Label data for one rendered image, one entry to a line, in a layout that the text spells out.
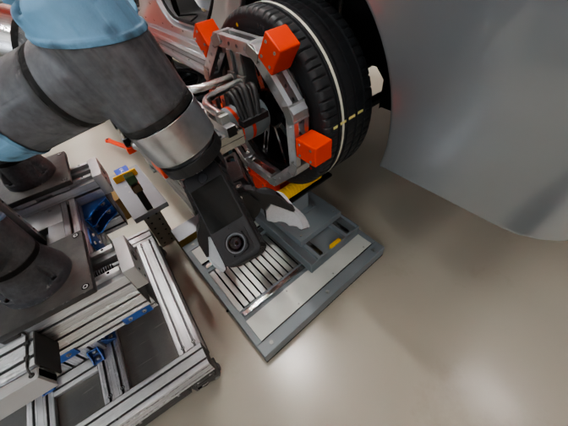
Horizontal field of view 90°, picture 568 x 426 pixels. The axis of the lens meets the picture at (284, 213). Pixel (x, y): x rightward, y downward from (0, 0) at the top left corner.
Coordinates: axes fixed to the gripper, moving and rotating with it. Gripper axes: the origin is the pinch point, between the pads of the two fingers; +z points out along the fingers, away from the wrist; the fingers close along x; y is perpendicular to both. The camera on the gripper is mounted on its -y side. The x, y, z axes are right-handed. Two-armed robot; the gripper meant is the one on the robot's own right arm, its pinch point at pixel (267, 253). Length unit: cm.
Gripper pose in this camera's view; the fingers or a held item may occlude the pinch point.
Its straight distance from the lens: 44.1
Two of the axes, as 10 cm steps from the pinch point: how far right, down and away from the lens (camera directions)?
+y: -3.0, -6.5, 7.0
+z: 3.7, 5.9, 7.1
